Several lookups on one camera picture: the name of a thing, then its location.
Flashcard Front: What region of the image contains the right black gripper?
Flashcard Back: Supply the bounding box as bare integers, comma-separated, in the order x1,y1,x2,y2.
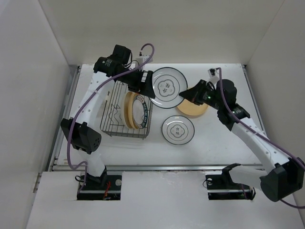
179,79,224,111

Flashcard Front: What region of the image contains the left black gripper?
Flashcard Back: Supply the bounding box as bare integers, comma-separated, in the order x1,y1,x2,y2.
117,67,154,98

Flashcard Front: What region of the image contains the yellow bear plate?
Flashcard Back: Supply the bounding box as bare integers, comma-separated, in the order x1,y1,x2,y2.
176,99,209,117

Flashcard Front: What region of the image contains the white plate green outline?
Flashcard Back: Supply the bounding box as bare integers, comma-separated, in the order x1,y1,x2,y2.
161,115,195,146

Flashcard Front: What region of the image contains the cream white plate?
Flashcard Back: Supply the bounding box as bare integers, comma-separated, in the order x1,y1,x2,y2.
121,92,133,129

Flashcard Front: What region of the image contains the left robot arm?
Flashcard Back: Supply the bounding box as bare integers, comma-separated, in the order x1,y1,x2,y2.
61,43,155,189

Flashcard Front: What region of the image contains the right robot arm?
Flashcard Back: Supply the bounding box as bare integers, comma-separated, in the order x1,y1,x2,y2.
179,67,305,202

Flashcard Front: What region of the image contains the yellow plate in rack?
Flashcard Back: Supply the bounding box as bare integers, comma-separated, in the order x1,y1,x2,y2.
125,92,139,129

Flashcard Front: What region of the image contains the white plate dark green band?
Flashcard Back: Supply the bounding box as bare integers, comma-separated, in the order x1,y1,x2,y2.
132,94,148,129

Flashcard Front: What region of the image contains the grey wire dish rack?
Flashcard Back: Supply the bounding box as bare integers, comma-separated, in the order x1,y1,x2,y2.
100,82,153,139

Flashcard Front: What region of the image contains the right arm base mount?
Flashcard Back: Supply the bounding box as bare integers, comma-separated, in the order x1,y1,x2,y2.
203,174,256,200

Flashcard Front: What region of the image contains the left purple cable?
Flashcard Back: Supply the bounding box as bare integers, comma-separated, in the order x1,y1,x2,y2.
67,43,157,198

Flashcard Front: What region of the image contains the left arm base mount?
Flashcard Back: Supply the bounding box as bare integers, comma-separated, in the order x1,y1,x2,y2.
75,173,122,201

